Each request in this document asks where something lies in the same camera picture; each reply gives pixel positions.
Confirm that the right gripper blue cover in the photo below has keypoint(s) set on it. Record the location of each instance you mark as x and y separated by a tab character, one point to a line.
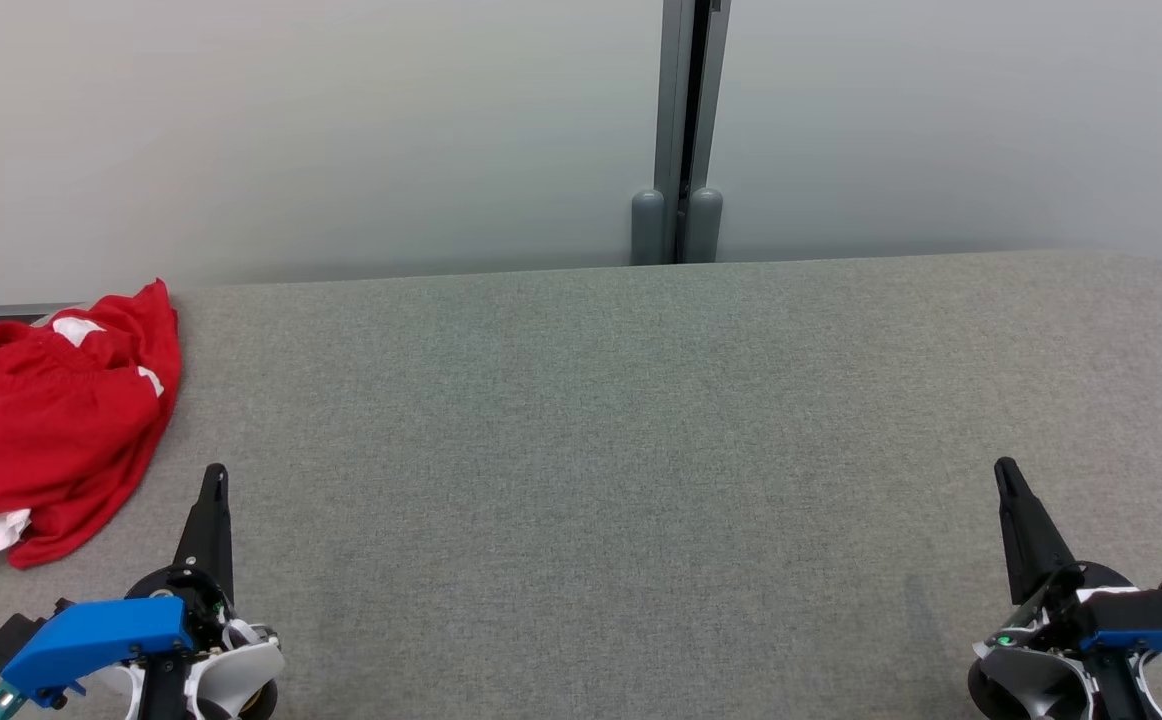
1151	640

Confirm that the grey cylindrical post foot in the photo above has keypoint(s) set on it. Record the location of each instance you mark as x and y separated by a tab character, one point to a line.
647	230
705	228

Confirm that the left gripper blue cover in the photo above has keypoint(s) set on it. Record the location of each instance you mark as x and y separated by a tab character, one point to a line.
91	640

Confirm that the grey partition post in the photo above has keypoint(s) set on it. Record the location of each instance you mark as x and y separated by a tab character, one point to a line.
686	90

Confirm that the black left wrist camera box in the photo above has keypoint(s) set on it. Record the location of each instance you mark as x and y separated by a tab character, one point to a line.
6	637

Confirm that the grey partition base rail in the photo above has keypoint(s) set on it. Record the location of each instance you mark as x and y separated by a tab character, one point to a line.
11	310

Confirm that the red jersey number 23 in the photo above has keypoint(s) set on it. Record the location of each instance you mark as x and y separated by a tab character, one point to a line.
41	450

